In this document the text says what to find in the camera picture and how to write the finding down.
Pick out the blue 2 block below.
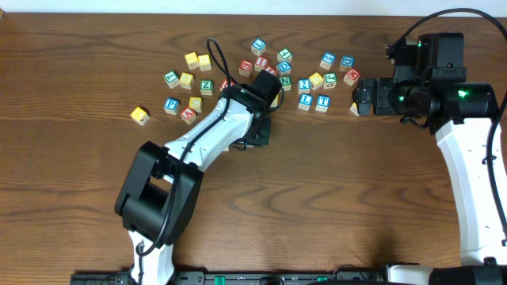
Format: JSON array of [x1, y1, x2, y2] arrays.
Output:
[[298, 78, 311, 94]]

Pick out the red i block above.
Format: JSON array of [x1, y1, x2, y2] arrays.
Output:
[[254, 55, 269, 72], [265, 65, 276, 75]]

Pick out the green 4 block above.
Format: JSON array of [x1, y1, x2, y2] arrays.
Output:
[[276, 47, 293, 63]]

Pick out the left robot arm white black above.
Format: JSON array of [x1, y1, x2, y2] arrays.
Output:
[[114, 85, 281, 284]]

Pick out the yellow block centre right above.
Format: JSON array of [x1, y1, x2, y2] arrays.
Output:
[[308, 72, 324, 90]]

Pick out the red M block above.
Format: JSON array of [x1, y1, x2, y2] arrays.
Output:
[[344, 68, 360, 86]]

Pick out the red I block upper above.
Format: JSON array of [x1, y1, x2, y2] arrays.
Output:
[[254, 55, 269, 72]]

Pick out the blue l block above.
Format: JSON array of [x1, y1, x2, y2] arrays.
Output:
[[251, 38, 266, 56], [298, 93, 313, 111]]

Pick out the yellow block far right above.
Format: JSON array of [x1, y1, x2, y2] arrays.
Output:
[[349, 103, 360, 116]]

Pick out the red E block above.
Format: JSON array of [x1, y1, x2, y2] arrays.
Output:
[[238, 59, 254, 77]]

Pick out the yellow C block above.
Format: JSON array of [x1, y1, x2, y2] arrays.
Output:
[[189, 97, 203, 113]]

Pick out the green L block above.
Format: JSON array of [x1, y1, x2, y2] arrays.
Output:
[[164, 70, 180, 89]]

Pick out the blue L block lower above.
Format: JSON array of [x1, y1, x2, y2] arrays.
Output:
[[298, 93, 313, 111]]

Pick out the blue d block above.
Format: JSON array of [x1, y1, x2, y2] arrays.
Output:
[[276, 61, 292, 76], [339, 55, 355, 72]]

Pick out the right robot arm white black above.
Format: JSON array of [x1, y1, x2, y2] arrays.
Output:
[[353, 32, 506, 284]]

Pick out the red A block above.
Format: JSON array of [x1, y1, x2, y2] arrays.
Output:
[[180, 107, 197, 124]]

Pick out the green Z block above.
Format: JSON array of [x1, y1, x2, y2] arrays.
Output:
[[200, 79, 213, 96]]

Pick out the blue L block top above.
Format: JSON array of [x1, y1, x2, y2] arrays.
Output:
[[251, 38, 266, 56]]

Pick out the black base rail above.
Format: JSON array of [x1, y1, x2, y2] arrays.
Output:
[[69, 264, 406, 285]]

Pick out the green J block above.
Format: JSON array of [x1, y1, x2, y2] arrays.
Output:
[[323, 73, 337, 89]]

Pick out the blue 5 block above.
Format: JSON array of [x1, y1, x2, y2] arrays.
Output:
[[319, 51, 336, 70]]

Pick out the red I block lower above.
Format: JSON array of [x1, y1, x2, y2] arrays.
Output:
[[265, 65, 276, 75]]

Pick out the blue T block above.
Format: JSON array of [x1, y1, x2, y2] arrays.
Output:
[[315, 95, 330, 112]]

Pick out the blue P block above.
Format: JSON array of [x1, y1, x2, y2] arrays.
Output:
[[163, 97, 180, 115]]

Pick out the yellow block beside L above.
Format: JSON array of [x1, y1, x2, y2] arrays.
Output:
[[179, 72, 195, 89]]

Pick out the green N block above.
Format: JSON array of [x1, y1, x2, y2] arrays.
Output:
[[279, 75, 292, 92]]

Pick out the blue D block centre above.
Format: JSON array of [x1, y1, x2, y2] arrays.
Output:
[[276, 61, 292, 76]]

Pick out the blue D block right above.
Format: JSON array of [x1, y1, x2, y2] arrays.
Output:
[[339, 55, 355, 72]]

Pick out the red U block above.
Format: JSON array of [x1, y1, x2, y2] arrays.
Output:
[[220, 80, 234, 91]]

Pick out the yellow block far left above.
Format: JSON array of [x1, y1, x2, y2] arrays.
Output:
[[130, 106, 150, 126]]

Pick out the yellow block top left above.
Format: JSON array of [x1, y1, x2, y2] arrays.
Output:
[[185, 52, 200, 70]]

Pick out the yellow S block top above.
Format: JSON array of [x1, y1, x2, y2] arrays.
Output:
[[198, 54, 212, 71]]

